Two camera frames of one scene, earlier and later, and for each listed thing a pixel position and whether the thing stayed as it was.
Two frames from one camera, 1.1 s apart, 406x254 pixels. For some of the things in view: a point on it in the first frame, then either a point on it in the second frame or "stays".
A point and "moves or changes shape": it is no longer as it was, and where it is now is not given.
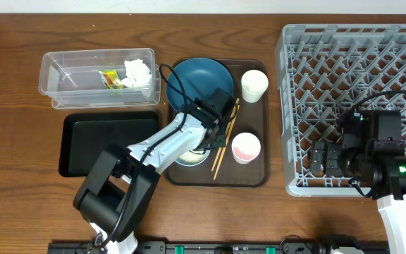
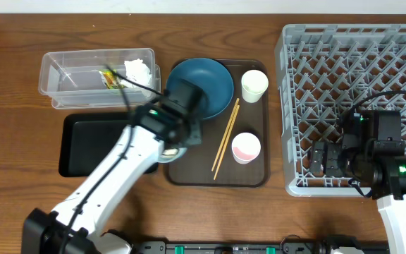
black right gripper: x=325 y=157 stays
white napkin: x=138 y=74 stays
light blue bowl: x=192 y=159 moves or changes shape
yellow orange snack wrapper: x=111 y=79 stays
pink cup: x=246 y=147 stays
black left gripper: x=220 y=130 → x=197 y=136
